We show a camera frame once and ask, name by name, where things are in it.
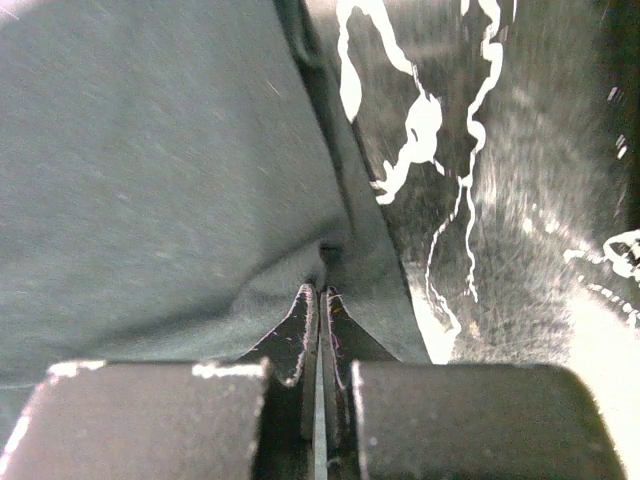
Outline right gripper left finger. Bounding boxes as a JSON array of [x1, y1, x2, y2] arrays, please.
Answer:
[[1, 285, 319, 479]]

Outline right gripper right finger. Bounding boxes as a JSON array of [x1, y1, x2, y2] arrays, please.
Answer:
[[319, 290, 624, 479]]

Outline black t-shirt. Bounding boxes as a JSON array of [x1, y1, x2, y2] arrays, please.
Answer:
[[1, 1, 427, 436]]

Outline black marbled table mat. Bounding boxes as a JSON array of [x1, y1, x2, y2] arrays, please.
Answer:
[[299, 0, 640, 366]]

